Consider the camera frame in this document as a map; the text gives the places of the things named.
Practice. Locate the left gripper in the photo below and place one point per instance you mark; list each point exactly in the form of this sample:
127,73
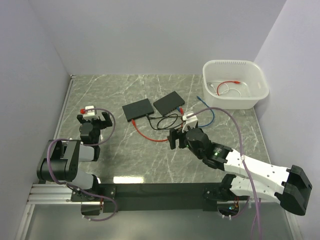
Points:
103,125

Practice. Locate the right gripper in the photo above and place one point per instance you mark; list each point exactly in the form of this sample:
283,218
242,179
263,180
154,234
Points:
174,134

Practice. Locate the black network switch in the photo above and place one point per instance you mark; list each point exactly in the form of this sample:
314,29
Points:
168,103

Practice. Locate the black box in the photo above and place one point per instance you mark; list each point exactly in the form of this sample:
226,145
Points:
138,109

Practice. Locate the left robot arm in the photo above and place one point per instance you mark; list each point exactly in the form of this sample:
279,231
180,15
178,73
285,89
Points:
60,160

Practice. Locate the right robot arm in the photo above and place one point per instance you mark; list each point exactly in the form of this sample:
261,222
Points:
246,176

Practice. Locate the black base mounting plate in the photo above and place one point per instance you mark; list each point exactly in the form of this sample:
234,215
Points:
168,196

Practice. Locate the white plastic basin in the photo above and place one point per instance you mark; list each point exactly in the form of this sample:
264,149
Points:
233,84

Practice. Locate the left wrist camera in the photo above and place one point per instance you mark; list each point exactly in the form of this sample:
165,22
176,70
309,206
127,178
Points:
89,113

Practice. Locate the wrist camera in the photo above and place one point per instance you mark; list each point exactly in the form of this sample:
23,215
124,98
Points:
190,121
89,113

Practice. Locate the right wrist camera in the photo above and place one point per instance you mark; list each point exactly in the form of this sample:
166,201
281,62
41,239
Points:
190,121

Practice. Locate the aluminium frame rail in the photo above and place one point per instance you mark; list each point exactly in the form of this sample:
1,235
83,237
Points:
60,194

